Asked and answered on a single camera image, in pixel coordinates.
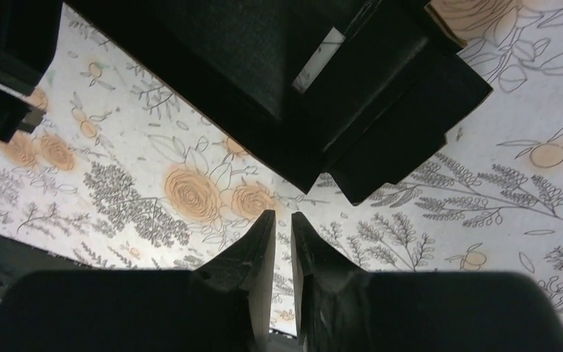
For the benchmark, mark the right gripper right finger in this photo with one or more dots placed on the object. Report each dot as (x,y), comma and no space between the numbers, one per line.
(342,307)

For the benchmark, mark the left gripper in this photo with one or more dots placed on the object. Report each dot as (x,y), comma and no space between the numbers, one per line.
(29,32)

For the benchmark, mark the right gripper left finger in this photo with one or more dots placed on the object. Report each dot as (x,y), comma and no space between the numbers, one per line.
(225,305)

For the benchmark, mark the black paper box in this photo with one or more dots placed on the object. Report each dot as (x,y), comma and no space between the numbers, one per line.
(363,90)

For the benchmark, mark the floral tablecloth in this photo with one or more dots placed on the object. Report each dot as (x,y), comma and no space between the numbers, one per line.
(124,174)

